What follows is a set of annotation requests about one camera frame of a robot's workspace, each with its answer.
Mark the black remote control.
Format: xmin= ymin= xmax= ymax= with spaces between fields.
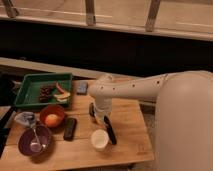
xmin=63 ymin=118 xmax=77 ymax=141

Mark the black handled brush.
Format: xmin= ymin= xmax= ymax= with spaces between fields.
xmin=104 ymin=116 xmax=117 ymax=145

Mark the small metal cup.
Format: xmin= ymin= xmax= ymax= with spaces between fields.
xmin=89 ymin=103 xmax=95 ymax=119

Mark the white paper cup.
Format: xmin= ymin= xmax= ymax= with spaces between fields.
xmin=91 ymin=129 xmax=109 ymax=151

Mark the metal spoon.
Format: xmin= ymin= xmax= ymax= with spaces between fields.
xmin=30 ymin=127 xmax=45 ymax=152

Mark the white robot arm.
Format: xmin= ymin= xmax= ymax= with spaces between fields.
xmin=89 ymin=71 xmax=213 ymax=171

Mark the dark brown toy food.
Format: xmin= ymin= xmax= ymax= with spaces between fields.
xmin=39 ymin=86 xmax=53 ymax=103

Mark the grey crumpled cloth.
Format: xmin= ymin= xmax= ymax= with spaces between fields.
xmin=14 ymin=112 xmax=36 ymax=128

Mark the green plastic tray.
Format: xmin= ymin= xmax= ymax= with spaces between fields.
xmin=14 ymin=73 xmax=73 ymax=110

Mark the blue sponge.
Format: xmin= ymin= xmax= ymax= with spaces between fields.
xmin=76 ymin=81 xmax=88 ymax=95

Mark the purple bowl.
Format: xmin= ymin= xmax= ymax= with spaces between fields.
xmin=18 ymin=125 xmax=52 ymax=157

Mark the orange bowl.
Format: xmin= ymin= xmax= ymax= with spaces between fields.
xmin=39 ymin=105 xmax=65 ymax=127

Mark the wooden table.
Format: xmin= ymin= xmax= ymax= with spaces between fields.
xmin=0 ymin=78 xmax=155 ymax=171

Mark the orange fruit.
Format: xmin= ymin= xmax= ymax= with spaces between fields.
xmin=45 ymin=114 xmax=61 ymax=128

